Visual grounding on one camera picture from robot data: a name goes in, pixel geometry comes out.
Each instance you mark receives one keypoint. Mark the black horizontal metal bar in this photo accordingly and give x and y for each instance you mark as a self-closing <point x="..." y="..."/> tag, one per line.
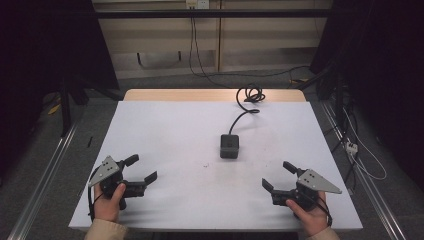
<point x="213" y="13"/>

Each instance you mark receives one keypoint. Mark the white power strip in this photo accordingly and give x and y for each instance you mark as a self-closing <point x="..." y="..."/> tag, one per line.
<point x="351" y="147"/>

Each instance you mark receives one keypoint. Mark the black power adapter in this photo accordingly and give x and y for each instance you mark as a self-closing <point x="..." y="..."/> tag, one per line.
<point x="229" y="146"/>

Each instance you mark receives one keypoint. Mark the black metal stand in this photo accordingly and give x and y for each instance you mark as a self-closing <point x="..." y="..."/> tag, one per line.
<point x="65" y="100"/>

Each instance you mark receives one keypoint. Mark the person's left hand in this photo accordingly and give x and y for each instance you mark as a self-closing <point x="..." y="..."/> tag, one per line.
<point x="106" y="206"/>

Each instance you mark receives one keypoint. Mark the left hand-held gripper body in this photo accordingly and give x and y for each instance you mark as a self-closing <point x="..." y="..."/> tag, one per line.
<point x="111" y="181"/>

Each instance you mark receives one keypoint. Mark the aluminium floor rail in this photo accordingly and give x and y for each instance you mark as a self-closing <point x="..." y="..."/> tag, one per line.
<point x="43" y="180"/>
<point x="363" y="173"/>

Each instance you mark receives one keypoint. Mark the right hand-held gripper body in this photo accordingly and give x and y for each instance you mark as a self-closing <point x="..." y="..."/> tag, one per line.
<point x="311" y="186"/>

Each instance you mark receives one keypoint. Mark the person's right hand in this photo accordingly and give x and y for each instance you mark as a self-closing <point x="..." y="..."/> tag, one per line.
<point x="310" y="218"/>

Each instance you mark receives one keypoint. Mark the white wall socket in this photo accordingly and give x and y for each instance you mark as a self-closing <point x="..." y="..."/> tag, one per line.
<point x="197" y="3"/>

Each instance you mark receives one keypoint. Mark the black curtain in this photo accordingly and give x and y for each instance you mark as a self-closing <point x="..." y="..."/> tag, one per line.
<point x="46" y="50"/>
<point x="376" y="60"/>

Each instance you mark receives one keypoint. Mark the white table cover sheet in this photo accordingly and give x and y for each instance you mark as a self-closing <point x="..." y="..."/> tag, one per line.
<point x="200" y="146"/>

